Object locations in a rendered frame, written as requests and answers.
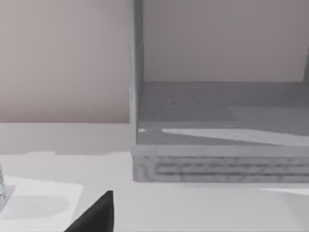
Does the grey open cabinet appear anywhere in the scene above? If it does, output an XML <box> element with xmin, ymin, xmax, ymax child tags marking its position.
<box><xmin>128</xmin><ymin>0</ymin><xmax>309</xmax><ymax>183</ymax></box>

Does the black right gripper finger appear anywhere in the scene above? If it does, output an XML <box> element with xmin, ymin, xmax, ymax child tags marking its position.
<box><xmin>63</xmin><ymin>190</ymin><xmax>114</xmax><ymax>232</ymax></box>

